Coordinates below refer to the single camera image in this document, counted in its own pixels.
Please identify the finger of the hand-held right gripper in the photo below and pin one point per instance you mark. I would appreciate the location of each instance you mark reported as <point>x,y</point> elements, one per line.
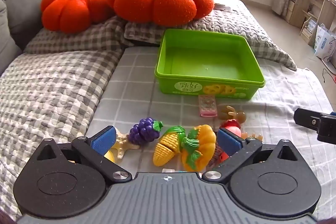
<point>328,128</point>
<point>308,119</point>

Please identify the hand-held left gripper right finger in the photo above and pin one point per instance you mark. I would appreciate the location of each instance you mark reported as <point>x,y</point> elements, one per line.
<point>228,142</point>

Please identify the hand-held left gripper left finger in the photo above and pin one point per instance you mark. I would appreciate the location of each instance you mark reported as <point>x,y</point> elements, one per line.
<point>103,141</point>

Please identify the pink pig toy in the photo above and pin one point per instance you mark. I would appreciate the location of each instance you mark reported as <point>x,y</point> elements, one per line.
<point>232,127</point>

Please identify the yellow toy lemon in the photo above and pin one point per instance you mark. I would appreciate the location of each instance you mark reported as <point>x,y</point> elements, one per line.
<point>110,157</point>

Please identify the beige starfish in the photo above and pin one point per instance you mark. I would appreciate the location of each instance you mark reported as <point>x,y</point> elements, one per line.
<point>123,142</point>

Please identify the yellow toy pumpkin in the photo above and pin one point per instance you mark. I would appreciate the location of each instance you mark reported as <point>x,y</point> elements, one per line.
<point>204,140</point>

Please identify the amber antler toy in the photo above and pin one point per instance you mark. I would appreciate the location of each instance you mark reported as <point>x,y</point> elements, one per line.
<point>253,136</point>

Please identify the brown antler toy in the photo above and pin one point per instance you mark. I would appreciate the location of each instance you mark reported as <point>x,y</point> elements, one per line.
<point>231,113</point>

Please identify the purple toy grapes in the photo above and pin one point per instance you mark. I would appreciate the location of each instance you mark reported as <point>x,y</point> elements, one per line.
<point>143,132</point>

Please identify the pink card box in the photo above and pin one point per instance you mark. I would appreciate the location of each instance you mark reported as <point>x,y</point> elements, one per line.
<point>207,106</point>

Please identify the yellow toy corn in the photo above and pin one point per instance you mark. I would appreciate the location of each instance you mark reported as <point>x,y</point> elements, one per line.
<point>166,150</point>

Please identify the green plastic box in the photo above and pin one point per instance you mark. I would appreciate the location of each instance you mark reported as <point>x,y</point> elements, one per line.
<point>210,61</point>

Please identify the grey grid sheet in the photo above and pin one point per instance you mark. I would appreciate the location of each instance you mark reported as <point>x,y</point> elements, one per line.
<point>136,82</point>

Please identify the grey checkered quilt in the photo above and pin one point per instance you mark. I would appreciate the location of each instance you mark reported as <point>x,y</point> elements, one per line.
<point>52,82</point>

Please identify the white paper bag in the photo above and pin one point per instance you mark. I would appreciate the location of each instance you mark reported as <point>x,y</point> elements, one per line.
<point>324,41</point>

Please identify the wooden desk shelf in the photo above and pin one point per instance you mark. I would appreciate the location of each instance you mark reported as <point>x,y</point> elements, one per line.
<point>307,3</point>

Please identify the small orange pumpkin cushion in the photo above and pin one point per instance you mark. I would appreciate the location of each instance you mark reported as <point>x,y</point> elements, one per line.
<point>71,8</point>

